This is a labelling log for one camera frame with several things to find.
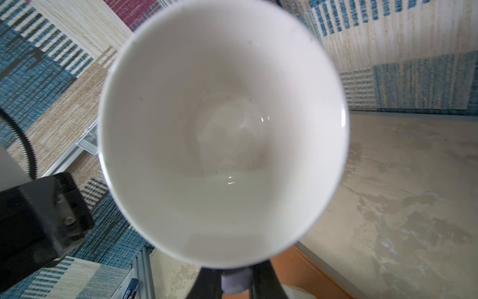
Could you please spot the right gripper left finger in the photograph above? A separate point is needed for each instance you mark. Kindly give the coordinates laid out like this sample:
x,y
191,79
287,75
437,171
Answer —
x,y
208,285

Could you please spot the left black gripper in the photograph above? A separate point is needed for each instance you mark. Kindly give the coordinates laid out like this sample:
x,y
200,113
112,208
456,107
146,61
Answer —
x,y
42,221

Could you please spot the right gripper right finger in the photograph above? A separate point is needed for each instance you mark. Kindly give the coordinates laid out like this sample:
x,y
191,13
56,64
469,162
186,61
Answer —
x,y
264,282

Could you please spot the purple mug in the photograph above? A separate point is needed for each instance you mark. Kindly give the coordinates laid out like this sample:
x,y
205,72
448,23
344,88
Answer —
x,y
223,132

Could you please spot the white faceted mug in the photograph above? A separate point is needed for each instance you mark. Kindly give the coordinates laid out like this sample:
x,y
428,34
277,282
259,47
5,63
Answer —
x,y
296,293

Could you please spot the brown serving tray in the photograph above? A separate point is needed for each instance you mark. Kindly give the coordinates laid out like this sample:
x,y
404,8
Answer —
x,y
295,270

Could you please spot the blue white marker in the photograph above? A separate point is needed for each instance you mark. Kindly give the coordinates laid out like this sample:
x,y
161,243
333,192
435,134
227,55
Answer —
x,y
131,289

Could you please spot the white wire wall basket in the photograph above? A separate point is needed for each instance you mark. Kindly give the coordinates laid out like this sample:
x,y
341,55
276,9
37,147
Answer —
x,y
89,139

